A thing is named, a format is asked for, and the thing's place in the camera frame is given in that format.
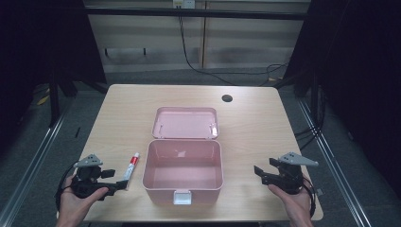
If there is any red and white marker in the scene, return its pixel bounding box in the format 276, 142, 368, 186
121, 152, 141, 191

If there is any silver metal floor rail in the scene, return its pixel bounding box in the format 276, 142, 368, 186
0, 107, 75, 227
296, 97, 376, 227

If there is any black floor cables bundle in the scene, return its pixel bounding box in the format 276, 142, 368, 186
294, 84, 327, 151

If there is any black metal stand leg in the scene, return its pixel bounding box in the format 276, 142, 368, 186
47, 70, 61, 129

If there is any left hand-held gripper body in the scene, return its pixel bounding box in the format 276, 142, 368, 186
69, 153, 111, 200

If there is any pink plastic storage box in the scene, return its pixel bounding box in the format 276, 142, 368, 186
142, 106, 224, 206

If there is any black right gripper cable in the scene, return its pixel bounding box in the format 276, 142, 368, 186
302, 175, 317, 219

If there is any black horizontal metal bar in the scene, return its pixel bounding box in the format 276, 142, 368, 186
84, 7, 308, 22

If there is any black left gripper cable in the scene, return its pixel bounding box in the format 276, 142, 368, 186
54, 161, 79, 212

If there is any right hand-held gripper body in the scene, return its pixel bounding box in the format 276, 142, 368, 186
267, 151, 320, 196

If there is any person's right hand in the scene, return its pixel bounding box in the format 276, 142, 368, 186
268, 183, 313, 221

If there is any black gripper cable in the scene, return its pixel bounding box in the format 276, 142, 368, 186
54, 161, 79, 212
302, 175, 317, 219

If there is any black wall cable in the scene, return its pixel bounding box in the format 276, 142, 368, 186
177, 14, 288, 87

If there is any white wall power outlet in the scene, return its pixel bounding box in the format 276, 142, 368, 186
172, 0, 196, 9

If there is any person's left hand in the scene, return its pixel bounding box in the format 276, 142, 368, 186
58, 175, 110, 223

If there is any black curtain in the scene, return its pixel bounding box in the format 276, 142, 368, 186
283, 0, 401, 200
0, 0, 108, 159

